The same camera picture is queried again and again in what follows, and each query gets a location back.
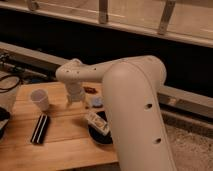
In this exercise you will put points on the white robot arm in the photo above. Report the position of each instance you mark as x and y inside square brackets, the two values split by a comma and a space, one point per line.
[129, 90]

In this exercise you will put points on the small red brown object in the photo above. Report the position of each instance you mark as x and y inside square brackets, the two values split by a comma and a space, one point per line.
[90, 90]

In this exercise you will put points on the black round plate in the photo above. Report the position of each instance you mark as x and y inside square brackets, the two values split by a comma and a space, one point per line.
[98, 137]

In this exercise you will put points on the white rectangular box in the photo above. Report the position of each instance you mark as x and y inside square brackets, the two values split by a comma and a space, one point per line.
[98, 123]

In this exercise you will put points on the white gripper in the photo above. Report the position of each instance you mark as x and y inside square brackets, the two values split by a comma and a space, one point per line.
[75, 92]

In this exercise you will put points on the black striped eraser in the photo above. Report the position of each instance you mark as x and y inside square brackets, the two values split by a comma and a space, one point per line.
[40, 130]

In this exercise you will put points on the small blue white object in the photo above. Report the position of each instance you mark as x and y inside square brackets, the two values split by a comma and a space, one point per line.
[97, 102]

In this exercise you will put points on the dark object at left edge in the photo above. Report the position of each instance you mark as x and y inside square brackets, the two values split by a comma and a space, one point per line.
[4, 118]

